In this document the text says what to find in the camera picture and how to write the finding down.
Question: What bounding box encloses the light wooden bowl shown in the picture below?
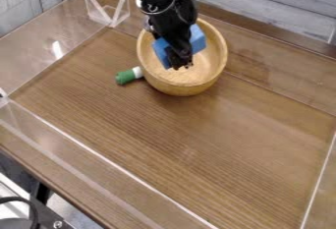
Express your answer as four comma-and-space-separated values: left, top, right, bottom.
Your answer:
137, 19, 229, 96

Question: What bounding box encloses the blue foam block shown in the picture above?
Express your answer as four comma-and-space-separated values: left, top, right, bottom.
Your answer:
153, 24, 207, 70

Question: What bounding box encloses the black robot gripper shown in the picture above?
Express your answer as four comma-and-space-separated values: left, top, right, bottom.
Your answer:
139, 0, 199, 70

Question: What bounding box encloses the black cable lower left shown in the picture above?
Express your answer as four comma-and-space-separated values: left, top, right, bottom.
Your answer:
0, 197, 43, 229

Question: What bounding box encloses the clear acrylic triangle bracket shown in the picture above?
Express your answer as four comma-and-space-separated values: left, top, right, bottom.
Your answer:
85, 0, 130, 29

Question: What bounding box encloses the small green cylinder toy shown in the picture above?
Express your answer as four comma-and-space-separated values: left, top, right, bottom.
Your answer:
117, 67, 143, 86

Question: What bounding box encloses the black metal base plate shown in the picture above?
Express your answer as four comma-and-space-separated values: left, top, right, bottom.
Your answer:
38, 206, 75, 229

